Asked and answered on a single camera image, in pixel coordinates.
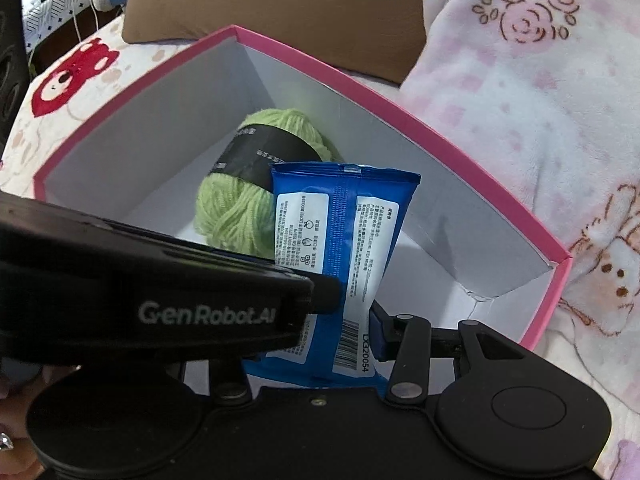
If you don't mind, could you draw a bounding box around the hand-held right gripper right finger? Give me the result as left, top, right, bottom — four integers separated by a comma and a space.
369, 307, 531, 405

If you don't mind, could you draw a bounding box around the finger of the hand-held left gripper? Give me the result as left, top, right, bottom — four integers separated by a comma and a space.
310, 275, 346, 317

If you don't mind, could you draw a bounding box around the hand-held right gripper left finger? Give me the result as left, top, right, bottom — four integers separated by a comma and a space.
207, 357, 253, 405

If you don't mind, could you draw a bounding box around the green yarn ball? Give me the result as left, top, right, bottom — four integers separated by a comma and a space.
194, 108, 341, 253

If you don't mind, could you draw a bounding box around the pink cardboard box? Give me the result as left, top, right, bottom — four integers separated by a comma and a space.
34, 25, 573, 396

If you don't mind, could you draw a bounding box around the person's left hand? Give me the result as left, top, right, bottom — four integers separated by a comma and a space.
0, 365, 79, 480

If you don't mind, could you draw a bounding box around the pink checked pillow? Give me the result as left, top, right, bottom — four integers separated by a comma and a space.
400, 0, 640, 480

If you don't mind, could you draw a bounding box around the patterned white cloth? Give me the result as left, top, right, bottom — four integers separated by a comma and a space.
20, 0, 108, 51

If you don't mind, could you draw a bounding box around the white cable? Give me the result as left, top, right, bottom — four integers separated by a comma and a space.
27, 0, 101, 68

